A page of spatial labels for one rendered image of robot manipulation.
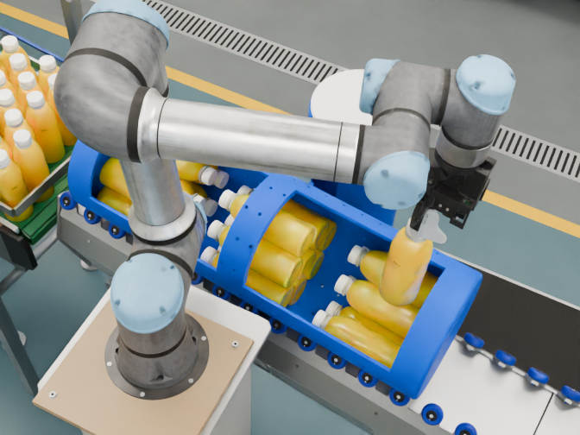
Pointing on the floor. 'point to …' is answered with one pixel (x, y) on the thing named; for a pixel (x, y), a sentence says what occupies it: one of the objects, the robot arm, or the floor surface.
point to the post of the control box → (19, 358)
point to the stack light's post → (73, 13)
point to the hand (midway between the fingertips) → (419, 225)
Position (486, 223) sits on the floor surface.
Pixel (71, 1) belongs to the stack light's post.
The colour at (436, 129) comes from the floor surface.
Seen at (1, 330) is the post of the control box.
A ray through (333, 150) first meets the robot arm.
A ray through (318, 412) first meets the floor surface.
